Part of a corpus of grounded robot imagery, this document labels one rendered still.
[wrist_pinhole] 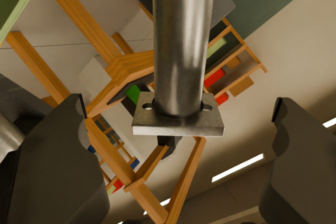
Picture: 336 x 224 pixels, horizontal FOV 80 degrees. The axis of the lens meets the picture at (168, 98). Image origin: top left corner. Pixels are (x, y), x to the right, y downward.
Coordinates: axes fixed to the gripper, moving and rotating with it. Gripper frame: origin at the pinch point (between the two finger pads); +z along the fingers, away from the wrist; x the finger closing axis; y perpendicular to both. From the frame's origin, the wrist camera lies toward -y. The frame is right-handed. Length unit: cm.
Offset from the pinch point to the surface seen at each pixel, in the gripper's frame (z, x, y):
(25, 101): 3.0, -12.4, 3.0
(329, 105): 420, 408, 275
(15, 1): 15.7, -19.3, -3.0
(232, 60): 477, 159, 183
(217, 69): 477, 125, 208
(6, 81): 3.7, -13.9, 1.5
